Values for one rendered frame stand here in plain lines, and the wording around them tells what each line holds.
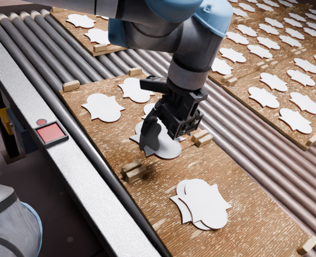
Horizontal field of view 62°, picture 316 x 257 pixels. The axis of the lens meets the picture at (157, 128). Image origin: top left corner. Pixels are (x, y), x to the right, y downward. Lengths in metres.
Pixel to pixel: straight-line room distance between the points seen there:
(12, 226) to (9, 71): 0.75
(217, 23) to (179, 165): 0.46
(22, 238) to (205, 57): 0.39
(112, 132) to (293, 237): 0.58
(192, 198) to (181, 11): 0.52
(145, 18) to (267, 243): 0.62
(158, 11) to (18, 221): 0.35
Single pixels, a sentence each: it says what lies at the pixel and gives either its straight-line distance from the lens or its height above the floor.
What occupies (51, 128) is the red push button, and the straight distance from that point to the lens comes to 0.84.
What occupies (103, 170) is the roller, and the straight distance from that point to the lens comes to 0.76.
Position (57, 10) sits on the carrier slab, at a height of 0.95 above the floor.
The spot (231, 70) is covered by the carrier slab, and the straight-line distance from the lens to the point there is 1.31.
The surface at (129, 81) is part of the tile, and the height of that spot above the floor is 0.94.
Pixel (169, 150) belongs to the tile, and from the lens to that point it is 0.64.
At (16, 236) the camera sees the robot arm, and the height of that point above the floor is 1.14.
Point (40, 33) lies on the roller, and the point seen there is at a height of 0.92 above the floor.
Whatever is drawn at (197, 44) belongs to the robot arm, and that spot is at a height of 1.35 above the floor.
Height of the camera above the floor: 1.54
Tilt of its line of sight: 44 degrees down
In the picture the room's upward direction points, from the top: 16 degrees clockwise
